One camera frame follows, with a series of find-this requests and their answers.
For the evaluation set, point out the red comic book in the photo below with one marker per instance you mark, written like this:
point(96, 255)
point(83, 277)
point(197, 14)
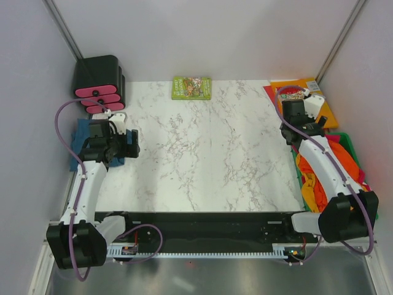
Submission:
point(292, 93)

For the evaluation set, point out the orange folder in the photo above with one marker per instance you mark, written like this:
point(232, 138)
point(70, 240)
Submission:
point(311, 84)

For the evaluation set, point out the black pink drawer unit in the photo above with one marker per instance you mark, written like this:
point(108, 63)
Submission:
point(100, 83)

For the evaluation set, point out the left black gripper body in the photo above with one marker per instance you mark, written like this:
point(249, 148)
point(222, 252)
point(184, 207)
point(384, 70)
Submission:
point(119, 143)

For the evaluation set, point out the orange t shirt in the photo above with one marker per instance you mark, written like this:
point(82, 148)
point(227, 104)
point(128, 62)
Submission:
point(342, 155)

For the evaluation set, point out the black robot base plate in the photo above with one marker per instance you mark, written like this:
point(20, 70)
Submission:
point(211, 233)

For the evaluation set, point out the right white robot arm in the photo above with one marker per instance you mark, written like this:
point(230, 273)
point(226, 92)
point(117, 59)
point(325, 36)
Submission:
point(350, 212)

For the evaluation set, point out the red folder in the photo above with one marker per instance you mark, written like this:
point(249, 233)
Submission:
point(271, 94)

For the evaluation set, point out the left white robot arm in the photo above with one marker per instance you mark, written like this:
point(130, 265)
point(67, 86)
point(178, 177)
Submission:
point(76, 241)

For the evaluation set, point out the blue folded t shirt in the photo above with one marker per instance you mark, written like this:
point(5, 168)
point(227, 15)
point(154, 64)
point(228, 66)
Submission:
point(81, 134)

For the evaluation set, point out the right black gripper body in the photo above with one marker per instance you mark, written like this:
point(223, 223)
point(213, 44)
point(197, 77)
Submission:
point(321, 121)

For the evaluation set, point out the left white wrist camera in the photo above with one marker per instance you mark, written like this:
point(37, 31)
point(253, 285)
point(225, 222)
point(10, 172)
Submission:
point(119, 120)

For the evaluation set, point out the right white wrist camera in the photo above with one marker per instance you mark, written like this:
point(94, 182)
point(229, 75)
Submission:
point(313, 105)

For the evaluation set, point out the green plastic bin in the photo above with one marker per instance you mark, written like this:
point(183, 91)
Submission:
point(294, 152)

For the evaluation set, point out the yellow t shirt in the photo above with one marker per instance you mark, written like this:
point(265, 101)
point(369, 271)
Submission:
point(313, 193)

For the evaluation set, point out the green paperback book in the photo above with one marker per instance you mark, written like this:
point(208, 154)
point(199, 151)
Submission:
point(191, 88)

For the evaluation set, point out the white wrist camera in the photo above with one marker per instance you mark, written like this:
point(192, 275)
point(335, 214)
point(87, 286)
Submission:
point(313, 105)
point(119, 120)

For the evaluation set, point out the white slotted cable duct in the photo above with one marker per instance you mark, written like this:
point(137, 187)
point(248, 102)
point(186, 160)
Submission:
point(123, 252)

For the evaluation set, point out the magenta t shirt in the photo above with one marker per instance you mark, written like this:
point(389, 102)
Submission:
point(345, 141)

